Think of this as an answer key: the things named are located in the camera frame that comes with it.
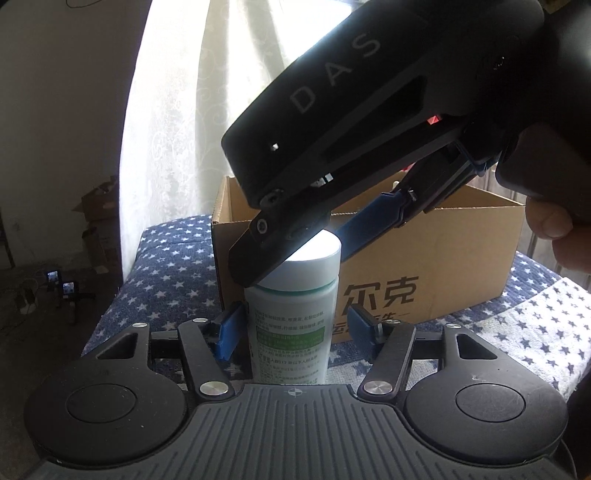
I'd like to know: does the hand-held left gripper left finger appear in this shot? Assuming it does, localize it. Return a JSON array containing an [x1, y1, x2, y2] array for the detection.
[[95, 301, 245, 400]]

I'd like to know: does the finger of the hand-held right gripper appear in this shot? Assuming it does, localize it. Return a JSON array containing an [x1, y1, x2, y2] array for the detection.
[[339, 141, 482, 261], [228, 208, 334, 289]]

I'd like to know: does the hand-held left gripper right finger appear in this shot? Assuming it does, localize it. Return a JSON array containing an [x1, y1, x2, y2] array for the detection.
[[346, 305, 502, 398]]

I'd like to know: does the white pill bottle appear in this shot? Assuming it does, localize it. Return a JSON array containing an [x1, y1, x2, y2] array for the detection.
[[243, 231, 342, 386]]

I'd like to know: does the cardboard box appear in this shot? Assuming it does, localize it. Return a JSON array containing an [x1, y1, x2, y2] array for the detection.
[[211, 171, 527, 347]]

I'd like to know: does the person's right hand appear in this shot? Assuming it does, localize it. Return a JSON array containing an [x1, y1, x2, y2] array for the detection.
[[524, 198, 591, 278]]

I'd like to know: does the star print blanket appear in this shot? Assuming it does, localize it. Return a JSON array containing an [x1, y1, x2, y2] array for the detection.
[[81, 215, 591, 402]]

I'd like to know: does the white patterned curtain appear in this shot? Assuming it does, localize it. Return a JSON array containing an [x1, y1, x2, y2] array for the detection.
[[117, 0, 370, 287]]

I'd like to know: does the small brown carton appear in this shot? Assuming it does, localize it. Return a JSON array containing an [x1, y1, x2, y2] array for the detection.
[[71, 175, 118, 223]]

